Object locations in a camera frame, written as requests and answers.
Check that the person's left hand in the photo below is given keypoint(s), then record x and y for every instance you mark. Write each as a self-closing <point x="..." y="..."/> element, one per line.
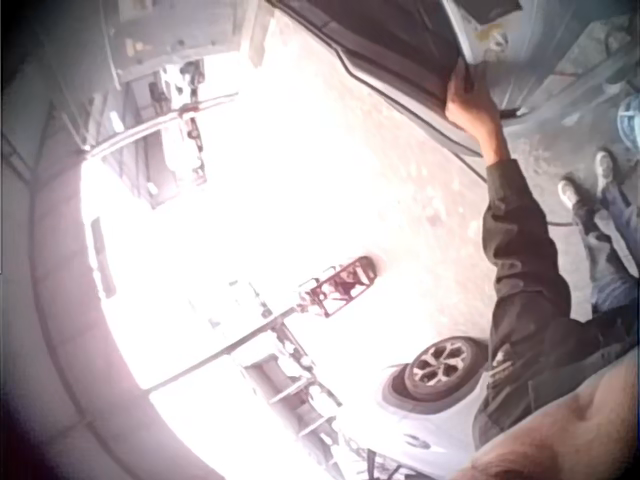
<point x="472" y="107"/>

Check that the person's left fingers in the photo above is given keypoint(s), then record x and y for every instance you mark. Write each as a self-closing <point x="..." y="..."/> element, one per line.
<point x="462" y="77"/>

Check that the grey car door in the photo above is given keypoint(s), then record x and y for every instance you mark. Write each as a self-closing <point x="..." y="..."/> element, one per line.
<point x="395" y="42"/>

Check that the grey car body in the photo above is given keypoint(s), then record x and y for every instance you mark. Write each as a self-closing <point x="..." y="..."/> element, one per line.
<point x="480" y="30"/>

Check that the blue bucket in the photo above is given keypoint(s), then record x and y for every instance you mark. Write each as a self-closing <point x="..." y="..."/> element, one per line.
<point x="630" y="122"/>

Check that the person's legs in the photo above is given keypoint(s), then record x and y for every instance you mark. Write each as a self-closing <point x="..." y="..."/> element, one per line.
<point x="602" y="235"/>

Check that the red workshop trolley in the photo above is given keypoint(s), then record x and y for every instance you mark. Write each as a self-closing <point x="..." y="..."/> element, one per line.
<point x="342" y="285"/>

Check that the white car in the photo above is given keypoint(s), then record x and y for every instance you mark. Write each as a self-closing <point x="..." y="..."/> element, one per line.
<point x="440" y="370"/>

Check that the grey metal cabinet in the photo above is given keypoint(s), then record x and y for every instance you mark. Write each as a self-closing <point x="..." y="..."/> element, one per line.
<point x="165" y="35"/>

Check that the metal shelf rack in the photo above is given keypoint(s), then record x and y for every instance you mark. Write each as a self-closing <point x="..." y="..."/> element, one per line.
<point x="295" y="395"/>

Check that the red car lift post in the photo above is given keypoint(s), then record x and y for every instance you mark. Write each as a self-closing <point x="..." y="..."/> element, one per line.
<point x="192" y="125"/>

